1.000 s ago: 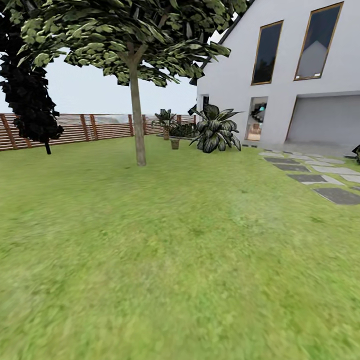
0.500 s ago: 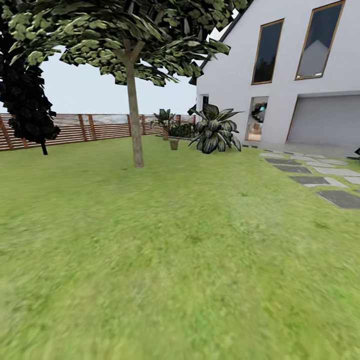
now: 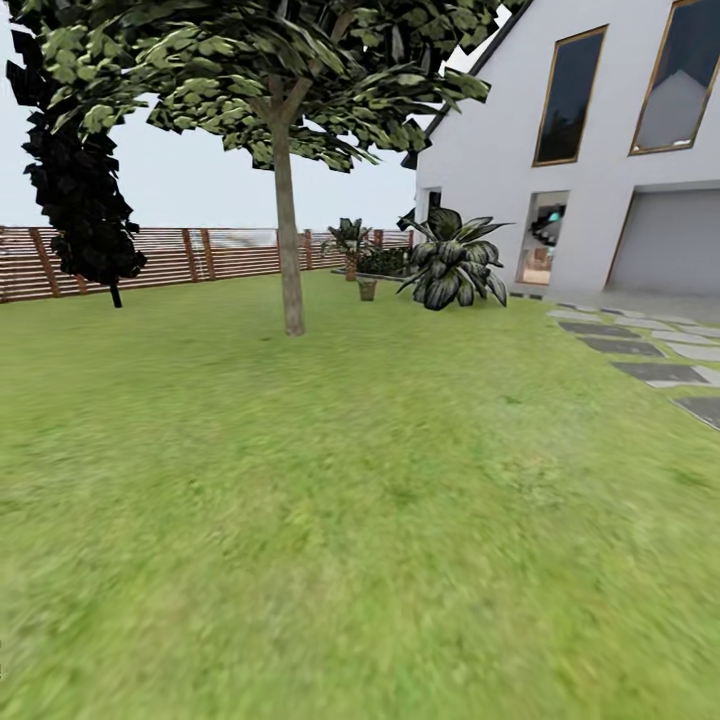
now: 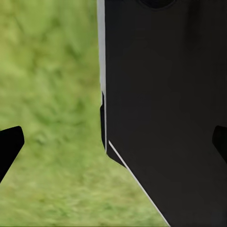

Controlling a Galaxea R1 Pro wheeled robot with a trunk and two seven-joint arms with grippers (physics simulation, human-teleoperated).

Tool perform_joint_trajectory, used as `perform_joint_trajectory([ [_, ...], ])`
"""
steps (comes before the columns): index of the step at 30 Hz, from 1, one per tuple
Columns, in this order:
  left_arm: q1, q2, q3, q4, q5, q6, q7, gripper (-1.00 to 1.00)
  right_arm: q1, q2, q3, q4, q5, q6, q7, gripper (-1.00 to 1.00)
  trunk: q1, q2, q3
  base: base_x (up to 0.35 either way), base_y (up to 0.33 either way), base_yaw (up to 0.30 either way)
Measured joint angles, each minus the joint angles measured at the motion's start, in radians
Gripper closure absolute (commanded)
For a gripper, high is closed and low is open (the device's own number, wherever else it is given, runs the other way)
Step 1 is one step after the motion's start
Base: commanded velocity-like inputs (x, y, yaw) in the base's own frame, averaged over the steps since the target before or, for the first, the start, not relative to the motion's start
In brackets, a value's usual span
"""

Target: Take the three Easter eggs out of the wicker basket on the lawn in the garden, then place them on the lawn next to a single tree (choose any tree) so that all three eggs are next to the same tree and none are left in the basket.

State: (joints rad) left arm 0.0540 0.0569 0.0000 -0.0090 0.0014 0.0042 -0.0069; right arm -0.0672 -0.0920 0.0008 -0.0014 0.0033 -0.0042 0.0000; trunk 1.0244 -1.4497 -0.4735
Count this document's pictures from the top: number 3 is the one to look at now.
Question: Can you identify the wicker basket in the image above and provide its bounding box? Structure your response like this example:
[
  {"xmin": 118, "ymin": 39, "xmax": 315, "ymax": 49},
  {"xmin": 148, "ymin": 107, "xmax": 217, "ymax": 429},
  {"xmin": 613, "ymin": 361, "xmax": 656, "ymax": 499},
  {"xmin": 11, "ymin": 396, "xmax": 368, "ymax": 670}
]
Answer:
[{"xmin": 359, "ymin": 282, "xmax": 375, "ymax": 301}]

